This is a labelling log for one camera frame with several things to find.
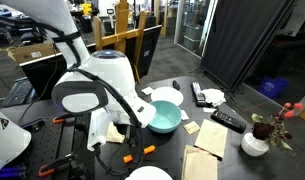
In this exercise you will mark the orange marker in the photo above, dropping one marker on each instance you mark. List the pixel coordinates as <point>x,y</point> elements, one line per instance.
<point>149,149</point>

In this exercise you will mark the blue bin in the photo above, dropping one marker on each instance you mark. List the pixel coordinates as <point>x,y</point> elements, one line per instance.
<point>272,86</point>

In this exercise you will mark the yellow sticky note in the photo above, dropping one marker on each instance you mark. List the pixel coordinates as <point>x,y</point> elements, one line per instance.
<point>191,127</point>

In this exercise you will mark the teal bowl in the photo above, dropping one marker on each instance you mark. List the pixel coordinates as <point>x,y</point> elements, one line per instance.
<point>165,116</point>

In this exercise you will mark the small white paper square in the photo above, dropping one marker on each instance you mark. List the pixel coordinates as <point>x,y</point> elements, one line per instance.
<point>209,109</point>
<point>184,115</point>
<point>147,90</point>

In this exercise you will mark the orange bud flower stem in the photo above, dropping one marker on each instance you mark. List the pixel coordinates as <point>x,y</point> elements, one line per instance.
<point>289,113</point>

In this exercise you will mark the black fabric partition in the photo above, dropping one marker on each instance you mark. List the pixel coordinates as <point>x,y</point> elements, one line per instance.
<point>238,36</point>

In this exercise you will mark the white round plate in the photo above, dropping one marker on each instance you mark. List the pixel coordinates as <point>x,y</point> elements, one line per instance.
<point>148,174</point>
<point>167,95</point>

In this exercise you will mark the small black object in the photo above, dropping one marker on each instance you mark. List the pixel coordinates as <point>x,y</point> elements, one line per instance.
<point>176,85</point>

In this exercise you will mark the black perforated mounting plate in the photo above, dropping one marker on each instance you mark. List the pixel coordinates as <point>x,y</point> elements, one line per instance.
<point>48,143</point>

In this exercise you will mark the cardboard box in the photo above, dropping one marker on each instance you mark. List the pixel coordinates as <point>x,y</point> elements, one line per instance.
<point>32,52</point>

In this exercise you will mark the grey remote control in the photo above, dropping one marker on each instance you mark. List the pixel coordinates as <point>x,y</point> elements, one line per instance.
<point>198,95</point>

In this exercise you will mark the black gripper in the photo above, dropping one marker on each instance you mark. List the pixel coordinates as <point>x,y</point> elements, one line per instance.
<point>133,133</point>

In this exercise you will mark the white round vase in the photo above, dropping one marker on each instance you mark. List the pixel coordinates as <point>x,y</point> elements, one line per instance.
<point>253,146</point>

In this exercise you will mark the dark red rose stem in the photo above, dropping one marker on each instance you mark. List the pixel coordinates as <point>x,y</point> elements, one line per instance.
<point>262,130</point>

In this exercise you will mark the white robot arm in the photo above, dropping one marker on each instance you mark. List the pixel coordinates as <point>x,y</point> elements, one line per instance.
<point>112,76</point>

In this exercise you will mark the grey storage bin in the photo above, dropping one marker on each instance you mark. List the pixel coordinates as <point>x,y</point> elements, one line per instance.
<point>192,45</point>
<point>194,31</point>

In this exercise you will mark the black keyboard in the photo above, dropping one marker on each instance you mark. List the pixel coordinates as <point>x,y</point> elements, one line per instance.
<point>18,93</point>

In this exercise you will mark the black remote control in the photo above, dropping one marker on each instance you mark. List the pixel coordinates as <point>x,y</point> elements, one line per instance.
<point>228,121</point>

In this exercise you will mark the white crumpled cloth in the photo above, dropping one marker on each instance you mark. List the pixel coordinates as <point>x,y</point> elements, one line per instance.
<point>213,96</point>

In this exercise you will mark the wooden easel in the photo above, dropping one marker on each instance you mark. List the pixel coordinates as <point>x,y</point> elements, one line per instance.
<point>121,20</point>

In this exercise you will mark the small black box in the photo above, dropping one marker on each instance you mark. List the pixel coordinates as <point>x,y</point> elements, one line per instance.
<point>33,125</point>

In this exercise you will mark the yellow object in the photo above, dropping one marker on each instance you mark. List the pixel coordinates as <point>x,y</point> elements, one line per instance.
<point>87,8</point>

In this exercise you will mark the black monitor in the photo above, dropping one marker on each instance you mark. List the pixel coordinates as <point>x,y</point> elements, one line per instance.
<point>42,75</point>
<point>149,46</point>

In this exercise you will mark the brown paper bag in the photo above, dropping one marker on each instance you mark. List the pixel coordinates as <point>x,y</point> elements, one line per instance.
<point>114,134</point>
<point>212,137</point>
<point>198,165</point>

